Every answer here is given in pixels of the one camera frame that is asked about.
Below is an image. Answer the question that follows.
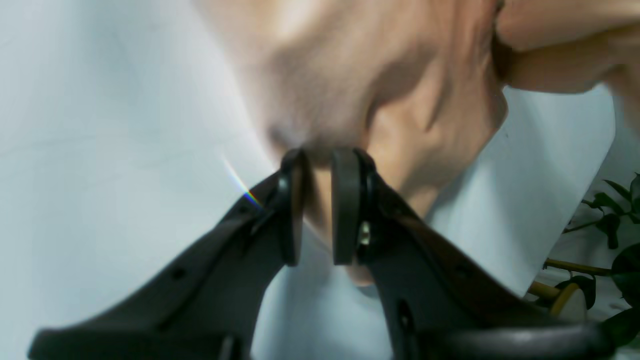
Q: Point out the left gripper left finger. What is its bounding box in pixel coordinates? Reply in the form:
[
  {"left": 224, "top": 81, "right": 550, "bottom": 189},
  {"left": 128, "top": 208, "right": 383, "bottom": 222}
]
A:
[{"left": 28, "top": 149, "right": 307, "bottom": 360}]

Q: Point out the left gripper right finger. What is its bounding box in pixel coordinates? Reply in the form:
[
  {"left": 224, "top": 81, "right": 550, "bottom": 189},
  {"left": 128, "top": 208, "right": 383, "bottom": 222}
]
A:
[{"left": 331, "top": 148, "right": 616, "bottom": 360}]

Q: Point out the peach pink T-shirt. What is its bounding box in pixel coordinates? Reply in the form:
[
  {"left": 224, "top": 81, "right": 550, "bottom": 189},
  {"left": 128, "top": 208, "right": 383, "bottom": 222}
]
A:
[{"left": 192, "top": 0, "right": 640, "bottom": 286}]

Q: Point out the green potted plant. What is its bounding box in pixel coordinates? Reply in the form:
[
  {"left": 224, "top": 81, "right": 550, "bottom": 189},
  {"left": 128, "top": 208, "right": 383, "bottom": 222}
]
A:
[{"left": 525, "top": 176, "right": 639, "bottom": 360}]

